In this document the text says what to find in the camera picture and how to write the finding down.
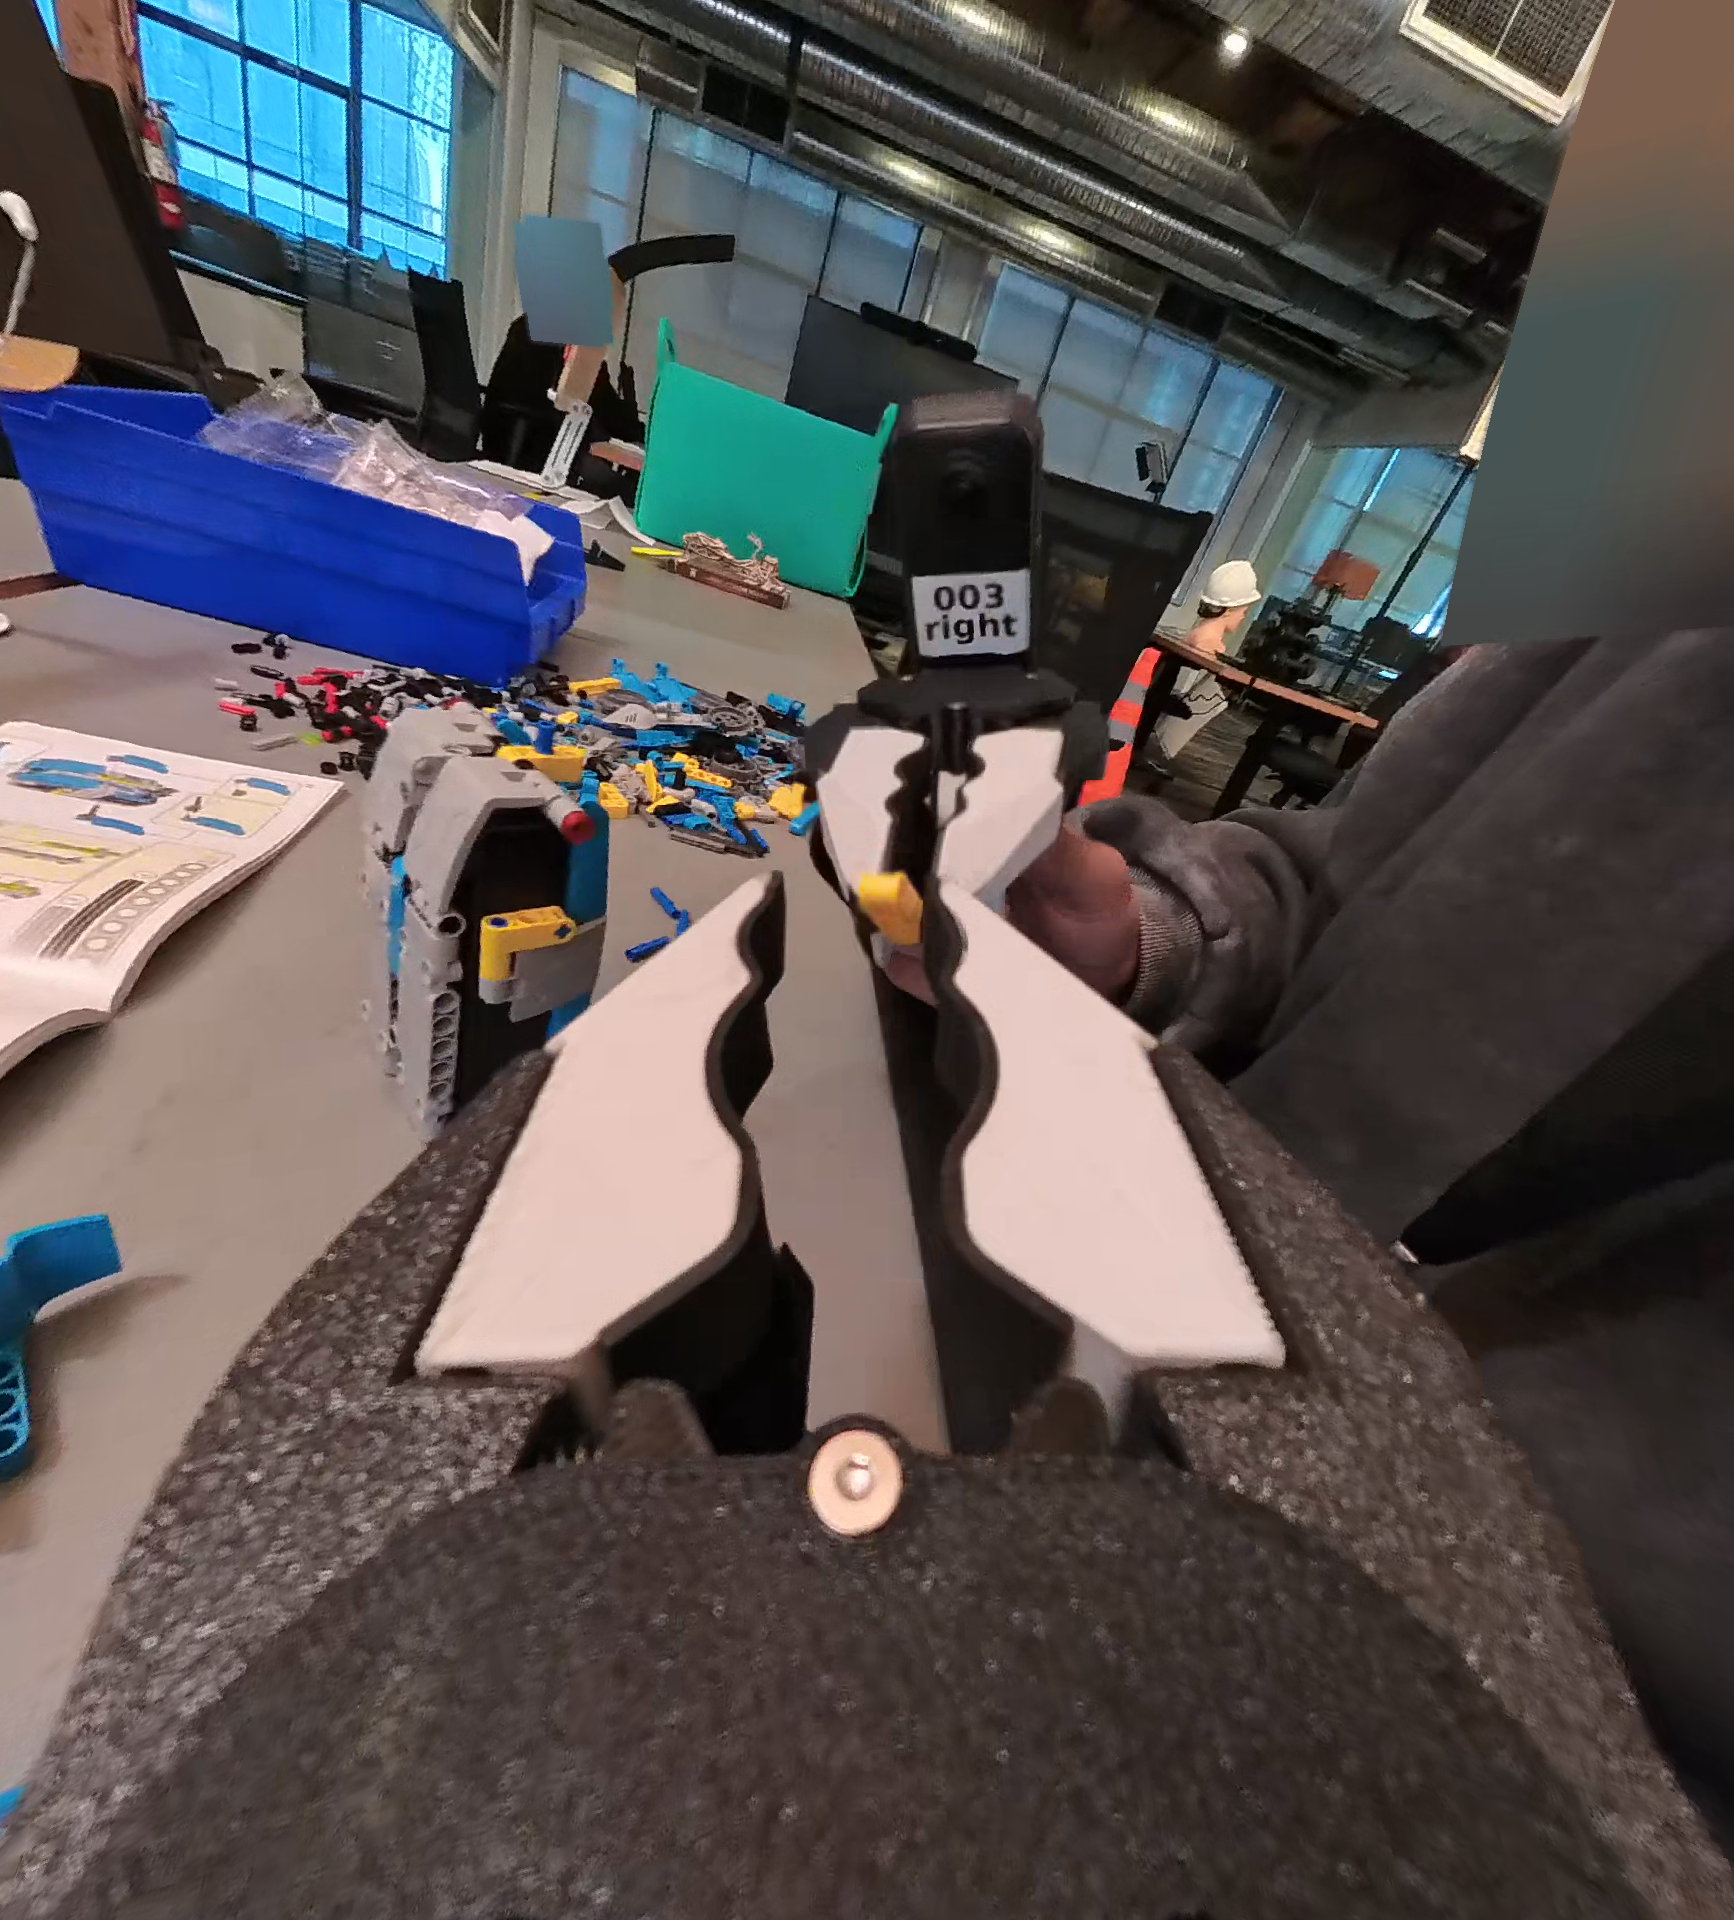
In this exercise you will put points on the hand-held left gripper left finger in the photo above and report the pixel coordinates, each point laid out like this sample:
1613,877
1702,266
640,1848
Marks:
597,1184

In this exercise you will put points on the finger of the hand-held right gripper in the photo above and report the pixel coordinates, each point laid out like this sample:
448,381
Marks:
1021,819
861,810

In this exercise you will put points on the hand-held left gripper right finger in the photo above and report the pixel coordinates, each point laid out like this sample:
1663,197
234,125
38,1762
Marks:
1106,1184

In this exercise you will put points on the small yellow building brick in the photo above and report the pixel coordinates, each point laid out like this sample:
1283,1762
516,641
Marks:
891,901

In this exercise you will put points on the person's right forearm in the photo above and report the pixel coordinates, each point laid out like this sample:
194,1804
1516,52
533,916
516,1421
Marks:
1406,901

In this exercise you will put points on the grey desk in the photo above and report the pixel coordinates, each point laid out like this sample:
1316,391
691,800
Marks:
253,1080

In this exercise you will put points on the person's right hand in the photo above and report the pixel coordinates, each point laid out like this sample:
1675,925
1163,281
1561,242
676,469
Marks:
1084,914

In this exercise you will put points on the orange safety vest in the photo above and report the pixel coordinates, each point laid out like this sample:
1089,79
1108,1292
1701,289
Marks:
1130,721

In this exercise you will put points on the black display panel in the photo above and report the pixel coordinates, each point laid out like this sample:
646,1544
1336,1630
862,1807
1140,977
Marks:
1123,601

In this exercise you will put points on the black television screen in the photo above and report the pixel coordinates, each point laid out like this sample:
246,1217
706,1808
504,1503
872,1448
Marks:
836,361

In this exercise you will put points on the green plastic bin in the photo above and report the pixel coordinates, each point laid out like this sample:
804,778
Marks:
746,465

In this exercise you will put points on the pile of small building bricks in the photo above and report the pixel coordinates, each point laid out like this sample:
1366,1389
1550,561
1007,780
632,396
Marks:
657,735

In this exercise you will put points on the small wooden model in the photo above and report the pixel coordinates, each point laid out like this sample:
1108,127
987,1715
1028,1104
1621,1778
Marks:
724,571

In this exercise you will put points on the white hard hat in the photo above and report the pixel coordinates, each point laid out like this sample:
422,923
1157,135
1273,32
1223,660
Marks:
1233,583

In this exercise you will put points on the wooden table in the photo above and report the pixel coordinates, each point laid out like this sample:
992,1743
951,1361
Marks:
1303,699

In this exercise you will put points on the grey blue brick car model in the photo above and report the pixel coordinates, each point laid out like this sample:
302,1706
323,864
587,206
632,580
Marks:
424,840

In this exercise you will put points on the orange lamp shade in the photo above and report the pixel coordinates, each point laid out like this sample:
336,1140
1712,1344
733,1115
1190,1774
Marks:
1346,572

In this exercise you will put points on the black office chair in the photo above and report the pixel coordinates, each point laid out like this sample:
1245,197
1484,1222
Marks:
447,361

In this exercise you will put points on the clear plastic bags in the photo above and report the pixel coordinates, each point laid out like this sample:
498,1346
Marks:
357,459

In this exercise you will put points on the building instruction booklet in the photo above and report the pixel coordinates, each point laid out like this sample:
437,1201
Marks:
56,871

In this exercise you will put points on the blue plastic storage bin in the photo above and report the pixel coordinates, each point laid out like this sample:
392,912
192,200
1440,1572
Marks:
282,555

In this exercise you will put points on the person's grey sweatshirt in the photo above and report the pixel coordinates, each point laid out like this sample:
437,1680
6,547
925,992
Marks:
1633,1574

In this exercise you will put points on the white ceiling vent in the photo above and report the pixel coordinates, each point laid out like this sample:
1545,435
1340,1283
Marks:
1512,38

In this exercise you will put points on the red fire extinguisher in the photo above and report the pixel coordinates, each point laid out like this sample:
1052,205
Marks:
162,172

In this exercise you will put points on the metal ceiling duct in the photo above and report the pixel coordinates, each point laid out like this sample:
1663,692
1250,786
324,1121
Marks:
1047,105

